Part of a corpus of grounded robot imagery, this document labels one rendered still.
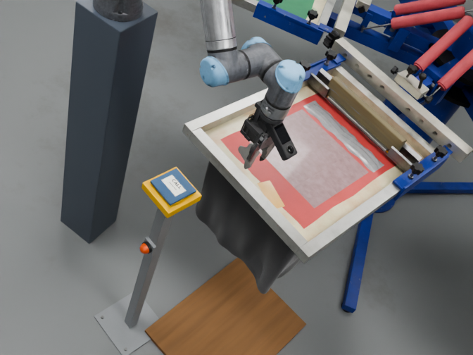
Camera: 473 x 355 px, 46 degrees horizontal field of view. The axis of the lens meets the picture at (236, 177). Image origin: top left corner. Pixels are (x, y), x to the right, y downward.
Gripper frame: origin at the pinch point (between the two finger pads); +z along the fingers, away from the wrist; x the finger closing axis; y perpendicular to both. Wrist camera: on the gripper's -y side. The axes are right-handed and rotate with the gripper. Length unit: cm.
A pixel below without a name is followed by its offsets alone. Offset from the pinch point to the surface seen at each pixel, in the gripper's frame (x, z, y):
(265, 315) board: -32, 106, -22
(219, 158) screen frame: 1.1, 9.5, 11.5
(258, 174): -8.9, 12.9, 2.0
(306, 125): -41.0, 13.0, 9.4
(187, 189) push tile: 16.5, 11.4, 8.2
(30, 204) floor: 23, 109, 85
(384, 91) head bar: -80, 7, 4
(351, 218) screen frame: -20.9, 9.2, -27.8
